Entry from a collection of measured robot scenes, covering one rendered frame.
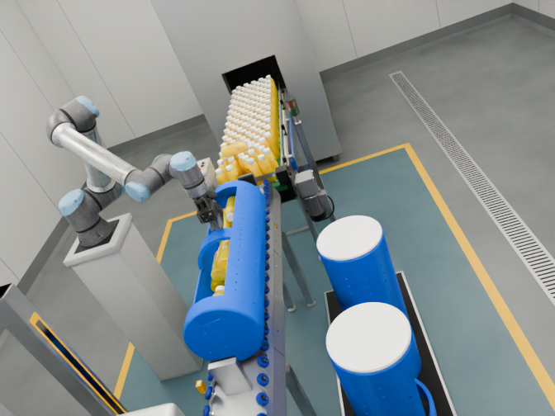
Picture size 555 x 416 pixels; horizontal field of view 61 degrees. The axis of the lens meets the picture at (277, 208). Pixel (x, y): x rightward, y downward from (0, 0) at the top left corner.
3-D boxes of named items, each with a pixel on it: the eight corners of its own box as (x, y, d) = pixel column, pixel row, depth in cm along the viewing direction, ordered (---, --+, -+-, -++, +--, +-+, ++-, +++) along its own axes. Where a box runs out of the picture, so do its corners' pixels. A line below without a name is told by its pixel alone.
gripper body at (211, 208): (201, 225, 188) (188, 201, 182) (204, 214, 195) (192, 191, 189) (219, 220, 187) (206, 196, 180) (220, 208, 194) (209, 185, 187)
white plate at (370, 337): (365, 388, 136) (366, 390, 136) (429, 328, 144) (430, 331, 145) (309, 338, 158) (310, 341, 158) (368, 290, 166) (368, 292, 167)
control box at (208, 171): (197, 191, 288) (190, 177, 282) (201, 175, 304) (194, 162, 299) (212, 186, 286) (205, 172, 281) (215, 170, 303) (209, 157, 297)
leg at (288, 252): (307, 308, 316) (276, 238, 283) (307, 302, 321) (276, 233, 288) (315, 306, 315) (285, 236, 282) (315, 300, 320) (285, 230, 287)
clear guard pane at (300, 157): (315, 218, 316) (292, 158, 291) (308, 164, 382) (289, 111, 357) (316, 218, 316) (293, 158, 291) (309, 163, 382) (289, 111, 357)
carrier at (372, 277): (418, 340, 248) (365, 346, 256) (381, 210, 203) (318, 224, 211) (424, 388, 225) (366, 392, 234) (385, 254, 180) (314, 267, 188)
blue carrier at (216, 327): (208, 372, 175) (166, 324, 161) (227, 234, 248) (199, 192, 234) (277, 350, 168) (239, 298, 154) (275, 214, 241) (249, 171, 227)
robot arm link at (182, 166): (180, 148, 182) (196, 150, 176) (194, 175, 189) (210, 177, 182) (163, 162, 178) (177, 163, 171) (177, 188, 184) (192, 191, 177)
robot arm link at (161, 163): (143, 165, 185) (160, 167, 177) (163, 148, 191) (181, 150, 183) (154, 184, 190) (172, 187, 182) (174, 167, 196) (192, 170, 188)
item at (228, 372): (225, 396, 164) (207, 370, 156) (226, 386, 168) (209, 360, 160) (252, 390, 162) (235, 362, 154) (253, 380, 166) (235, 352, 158)
